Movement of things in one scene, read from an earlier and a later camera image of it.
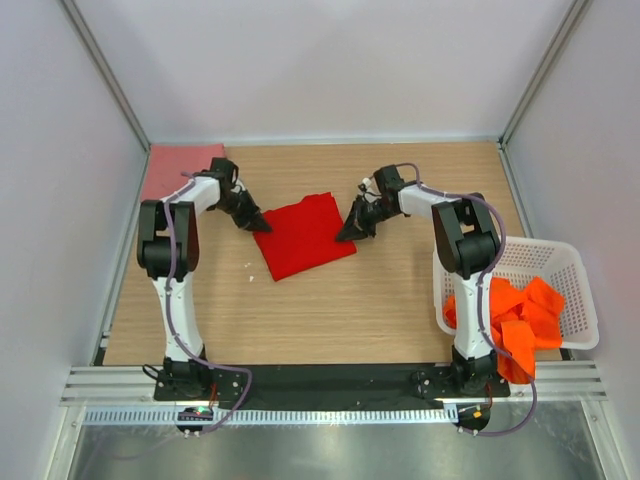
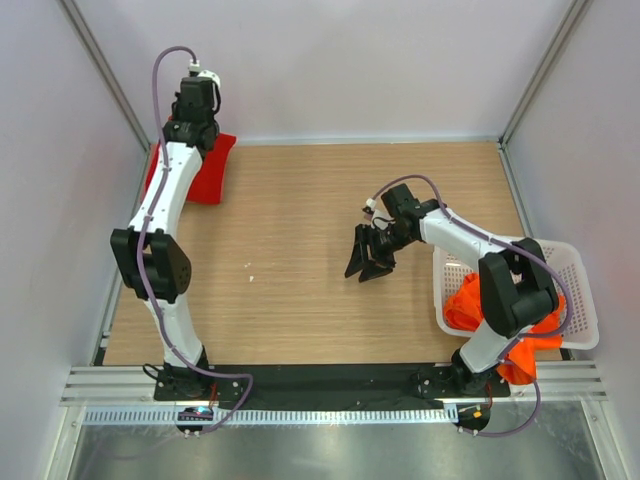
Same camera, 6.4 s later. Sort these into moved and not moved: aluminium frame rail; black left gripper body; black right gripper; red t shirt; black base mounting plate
Moved: black left gripper body; red t shirt; black right gripper
Not moved: black base mounting plate; aluminium frame rail
